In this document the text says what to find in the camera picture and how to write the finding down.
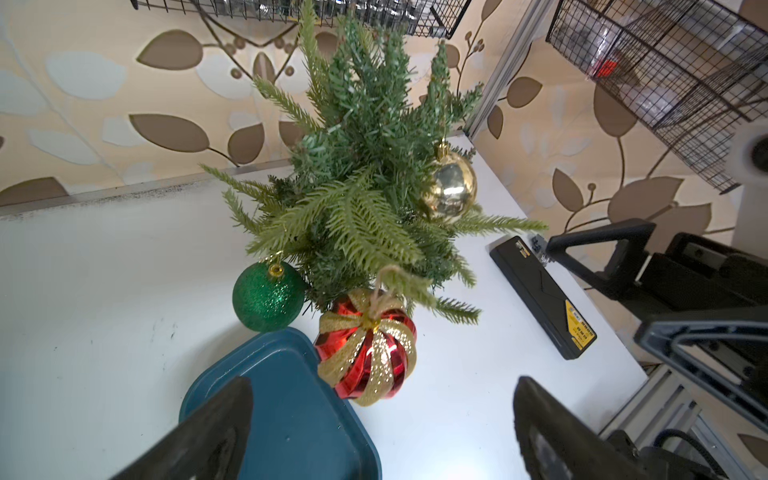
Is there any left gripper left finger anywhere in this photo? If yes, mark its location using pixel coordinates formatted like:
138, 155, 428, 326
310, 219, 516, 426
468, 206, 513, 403
115, 377, 253, 479

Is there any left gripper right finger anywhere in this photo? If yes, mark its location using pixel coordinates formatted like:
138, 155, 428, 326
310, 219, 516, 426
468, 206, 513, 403
513, 376, 648, 479

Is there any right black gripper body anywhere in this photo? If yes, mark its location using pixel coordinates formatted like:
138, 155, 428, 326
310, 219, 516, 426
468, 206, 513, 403
637, 234, 767, 325

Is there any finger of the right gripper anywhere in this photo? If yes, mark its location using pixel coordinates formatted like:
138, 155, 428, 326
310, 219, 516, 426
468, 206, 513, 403
634, 306, 767, 432
545, 218, 656, 300

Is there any green glitter ball ornament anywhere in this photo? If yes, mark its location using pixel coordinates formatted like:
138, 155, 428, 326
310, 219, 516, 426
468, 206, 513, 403
232, 262, 306, 333

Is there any red gold striped ornament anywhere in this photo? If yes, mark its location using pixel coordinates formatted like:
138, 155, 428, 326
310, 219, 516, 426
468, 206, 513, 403
314, 289, 417, 407

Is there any small green christmas tree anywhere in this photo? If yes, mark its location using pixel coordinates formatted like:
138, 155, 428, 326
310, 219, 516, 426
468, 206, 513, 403
215, 1, 543, 324

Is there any teal plastic tray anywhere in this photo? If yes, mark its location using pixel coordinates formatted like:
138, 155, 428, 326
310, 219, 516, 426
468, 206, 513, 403
179, 328, 382, 479

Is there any black flat device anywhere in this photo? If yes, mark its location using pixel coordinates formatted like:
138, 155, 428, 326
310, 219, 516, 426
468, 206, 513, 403
490, 236, 597, 360

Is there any red object in basket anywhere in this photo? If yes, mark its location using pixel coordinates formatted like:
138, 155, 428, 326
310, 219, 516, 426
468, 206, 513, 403
594, 58, 619, 78

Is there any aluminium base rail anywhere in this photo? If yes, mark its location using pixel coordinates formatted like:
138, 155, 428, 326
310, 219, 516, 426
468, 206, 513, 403
599, 364, 767, 479

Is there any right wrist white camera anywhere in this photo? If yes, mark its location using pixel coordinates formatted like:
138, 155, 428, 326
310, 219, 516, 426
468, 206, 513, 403
725, 119, 767, 259

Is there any side black wire basket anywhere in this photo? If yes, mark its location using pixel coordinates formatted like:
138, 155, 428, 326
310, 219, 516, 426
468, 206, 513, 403
546, 1, 767, 193

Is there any back black wire basket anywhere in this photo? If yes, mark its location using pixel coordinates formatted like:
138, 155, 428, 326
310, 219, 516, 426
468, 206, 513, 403
130, 0, 470, 39

